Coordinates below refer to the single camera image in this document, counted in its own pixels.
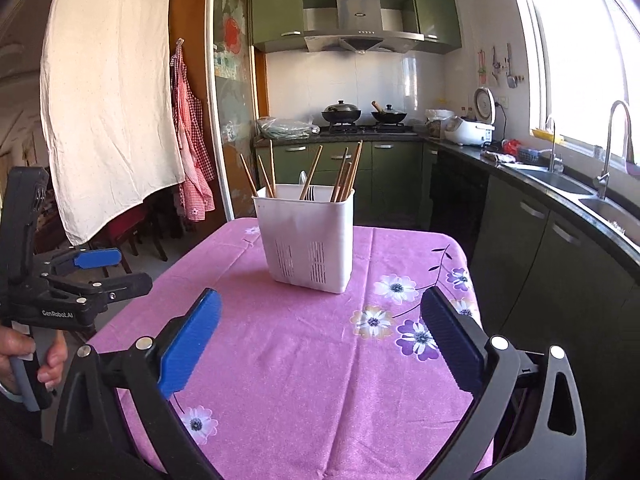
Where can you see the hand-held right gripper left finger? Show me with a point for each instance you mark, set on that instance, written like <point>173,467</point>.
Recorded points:
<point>190,340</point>

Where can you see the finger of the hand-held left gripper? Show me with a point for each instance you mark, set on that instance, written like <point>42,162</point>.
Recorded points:
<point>127,285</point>
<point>97,258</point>

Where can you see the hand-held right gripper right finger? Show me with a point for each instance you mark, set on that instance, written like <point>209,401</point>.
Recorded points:
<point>450,340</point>

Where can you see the white plastic utensil holder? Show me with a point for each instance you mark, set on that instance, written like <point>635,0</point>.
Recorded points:
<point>305,240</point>

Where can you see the bunch of chopsticks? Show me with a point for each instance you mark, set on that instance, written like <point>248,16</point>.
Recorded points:
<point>310,172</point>

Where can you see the person's left forearm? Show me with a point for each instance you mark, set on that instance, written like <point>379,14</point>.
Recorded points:
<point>15,440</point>

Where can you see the person's left hand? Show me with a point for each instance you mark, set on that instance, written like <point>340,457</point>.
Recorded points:
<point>52,360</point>

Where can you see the dark wooden chair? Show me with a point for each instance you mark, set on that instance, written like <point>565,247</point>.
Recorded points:
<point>130,225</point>

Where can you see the pink floral tablecloth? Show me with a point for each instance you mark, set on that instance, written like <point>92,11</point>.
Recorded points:
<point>300,360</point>

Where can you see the dark base cabinets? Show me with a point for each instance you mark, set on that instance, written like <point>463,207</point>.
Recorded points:
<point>550,270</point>

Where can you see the red checked apron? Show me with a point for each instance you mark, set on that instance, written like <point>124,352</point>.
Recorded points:
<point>192,150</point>

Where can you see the white hanging cloth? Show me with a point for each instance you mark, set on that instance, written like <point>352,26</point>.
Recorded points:
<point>110,100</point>

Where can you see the green base cabinets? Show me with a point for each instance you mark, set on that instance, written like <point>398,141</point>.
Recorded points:
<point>395,180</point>

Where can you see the grey dish rag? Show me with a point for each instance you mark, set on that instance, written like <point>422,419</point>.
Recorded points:
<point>497,157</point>

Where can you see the steel sink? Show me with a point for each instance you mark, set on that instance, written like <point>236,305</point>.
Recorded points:
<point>555,182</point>

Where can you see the dark stone countertop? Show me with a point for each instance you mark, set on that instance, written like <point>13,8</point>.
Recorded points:
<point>467,151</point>

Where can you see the metal fork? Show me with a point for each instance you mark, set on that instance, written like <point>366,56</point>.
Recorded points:
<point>311,193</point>

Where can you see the silver metal utensil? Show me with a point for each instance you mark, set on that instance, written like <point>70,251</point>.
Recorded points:
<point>303,182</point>

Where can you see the dark plastic basket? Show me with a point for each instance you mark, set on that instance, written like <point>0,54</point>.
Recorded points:
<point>531,155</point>

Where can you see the red bag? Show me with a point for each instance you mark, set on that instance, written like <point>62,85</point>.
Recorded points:
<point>511,147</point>

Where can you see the flower print glass door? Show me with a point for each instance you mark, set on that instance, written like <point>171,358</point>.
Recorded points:
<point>232,100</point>

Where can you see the white rice cooker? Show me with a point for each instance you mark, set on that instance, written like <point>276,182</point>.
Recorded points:
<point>467,130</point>

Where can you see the small steel faucet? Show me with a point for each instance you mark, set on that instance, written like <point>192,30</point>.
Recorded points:
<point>552,150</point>

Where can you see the pale plastic bag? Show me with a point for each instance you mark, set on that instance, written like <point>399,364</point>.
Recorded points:
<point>439,122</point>

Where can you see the plastic bag of vegetables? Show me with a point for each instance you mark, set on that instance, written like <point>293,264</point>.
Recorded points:
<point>285,127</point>

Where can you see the gas stove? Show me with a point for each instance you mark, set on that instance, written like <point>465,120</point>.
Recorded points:
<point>367,129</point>

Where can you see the tall steel faucet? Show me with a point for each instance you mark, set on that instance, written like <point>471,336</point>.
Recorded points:
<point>607,150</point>

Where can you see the black wok with lid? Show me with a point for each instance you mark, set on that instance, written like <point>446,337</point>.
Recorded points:
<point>341,111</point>

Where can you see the kitchen window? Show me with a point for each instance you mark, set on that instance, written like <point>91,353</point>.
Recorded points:
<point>575,50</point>

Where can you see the steel range hood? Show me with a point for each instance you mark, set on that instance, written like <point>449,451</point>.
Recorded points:
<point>357,25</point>

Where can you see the white wall outlet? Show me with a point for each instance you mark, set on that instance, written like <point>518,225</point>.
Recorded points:
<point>502,102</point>

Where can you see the hanging wall tools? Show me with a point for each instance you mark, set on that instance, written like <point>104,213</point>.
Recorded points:
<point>500,67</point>

